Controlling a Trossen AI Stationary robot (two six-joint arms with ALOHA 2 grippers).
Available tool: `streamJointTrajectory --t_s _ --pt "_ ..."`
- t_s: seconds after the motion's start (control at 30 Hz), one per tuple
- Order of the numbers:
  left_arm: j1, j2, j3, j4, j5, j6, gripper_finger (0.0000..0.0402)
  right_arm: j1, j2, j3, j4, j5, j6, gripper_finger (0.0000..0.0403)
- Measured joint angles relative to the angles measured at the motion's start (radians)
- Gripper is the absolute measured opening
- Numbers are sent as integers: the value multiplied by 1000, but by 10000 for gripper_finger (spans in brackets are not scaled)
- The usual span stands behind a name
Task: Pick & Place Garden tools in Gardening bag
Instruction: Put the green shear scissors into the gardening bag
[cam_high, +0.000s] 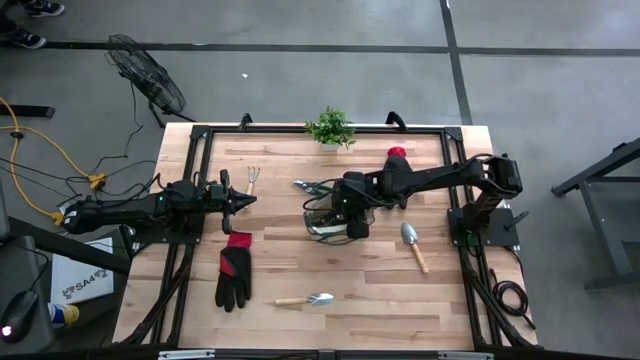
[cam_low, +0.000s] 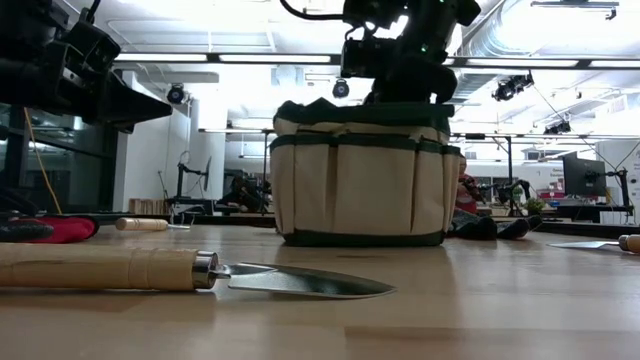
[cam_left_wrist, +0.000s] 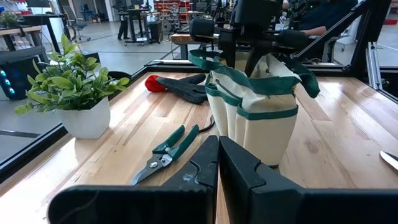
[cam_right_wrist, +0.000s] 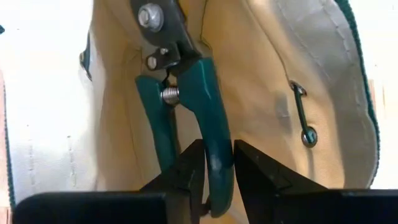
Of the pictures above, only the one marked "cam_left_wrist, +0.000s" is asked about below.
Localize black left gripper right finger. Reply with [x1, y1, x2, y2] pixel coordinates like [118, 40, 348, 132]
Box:
[219, 136, 398, 224]

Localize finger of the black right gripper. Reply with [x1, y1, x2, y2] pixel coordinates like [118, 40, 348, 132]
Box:
[218, 42, 237, 68]
[244, 46, 271, 77]

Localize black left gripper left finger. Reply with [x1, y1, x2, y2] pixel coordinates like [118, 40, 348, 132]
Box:
[48, 135, 220, 224]

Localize black glove red knit cuff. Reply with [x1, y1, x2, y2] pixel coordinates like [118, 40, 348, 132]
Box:
[144, 73, 208, 105]

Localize green-handled pruning shears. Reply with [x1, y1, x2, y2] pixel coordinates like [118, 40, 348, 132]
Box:
[130, 114, 216, 187]

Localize cream canvas green-trimmed gardening bag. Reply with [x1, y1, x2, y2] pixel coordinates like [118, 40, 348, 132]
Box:
[188, 49, 321, 167]

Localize seated person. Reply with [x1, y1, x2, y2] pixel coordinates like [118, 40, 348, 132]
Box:
[281, 0, 358, 37]

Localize red parts shelf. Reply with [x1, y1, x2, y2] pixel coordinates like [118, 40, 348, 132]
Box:
[154, 0, 191, 21]

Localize black standing desk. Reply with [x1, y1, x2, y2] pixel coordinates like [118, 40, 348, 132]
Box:
[124, 7, 150, 47]

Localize green plant in white pot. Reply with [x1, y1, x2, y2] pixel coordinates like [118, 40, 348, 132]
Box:
[14, 33, 131, 140]

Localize standing person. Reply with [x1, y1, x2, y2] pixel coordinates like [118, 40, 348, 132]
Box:
[117, 12, 131, 40]

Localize black metal stand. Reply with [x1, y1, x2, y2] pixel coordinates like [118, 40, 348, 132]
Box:
[290, 0, 393, 77]

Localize office chair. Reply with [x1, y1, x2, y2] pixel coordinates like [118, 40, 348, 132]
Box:
[62, 5, 91, 43]

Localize black box with blue lights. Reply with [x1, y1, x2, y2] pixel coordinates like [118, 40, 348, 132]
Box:
[0, 46, 50, 101]

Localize wooden top desk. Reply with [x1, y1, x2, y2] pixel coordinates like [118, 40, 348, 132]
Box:
[0, 14, 62, 54]

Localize silver aluminium post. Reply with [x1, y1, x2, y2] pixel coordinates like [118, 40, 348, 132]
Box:
[366, 42, 384, 91]

